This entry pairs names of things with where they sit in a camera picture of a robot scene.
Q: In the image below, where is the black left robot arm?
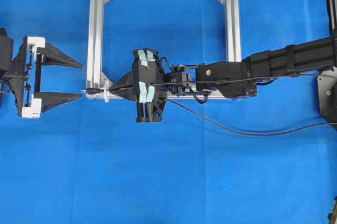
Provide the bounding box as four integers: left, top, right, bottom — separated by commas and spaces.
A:
1, 28, 83, 119

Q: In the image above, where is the yellow object bottom right corner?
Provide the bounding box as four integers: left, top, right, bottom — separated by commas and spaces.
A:
328, 196, 337, 224

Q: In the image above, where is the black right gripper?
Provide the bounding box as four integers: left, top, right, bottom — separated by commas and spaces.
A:
110, 50, 167, 123

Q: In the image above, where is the right wrist camera with tape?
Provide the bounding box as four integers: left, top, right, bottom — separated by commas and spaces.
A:
132, 48, 163, 103

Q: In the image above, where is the aluminium extrusion frame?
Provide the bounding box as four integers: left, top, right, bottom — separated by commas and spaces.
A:
81, 0, 243, 101

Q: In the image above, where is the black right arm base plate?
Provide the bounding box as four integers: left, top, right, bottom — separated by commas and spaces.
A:
317, 67, 336, 123

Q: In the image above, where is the white string loop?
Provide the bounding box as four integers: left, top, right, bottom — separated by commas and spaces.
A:
103, 81, 111, 103

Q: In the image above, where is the black wire with plug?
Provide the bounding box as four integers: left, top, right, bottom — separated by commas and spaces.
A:
85, 86, 337, 137

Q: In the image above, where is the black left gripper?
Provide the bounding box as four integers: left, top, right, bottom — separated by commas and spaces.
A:
9, 36, 83, 118

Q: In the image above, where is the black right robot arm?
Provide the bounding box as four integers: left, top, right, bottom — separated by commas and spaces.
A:
108, 32, 336, 123

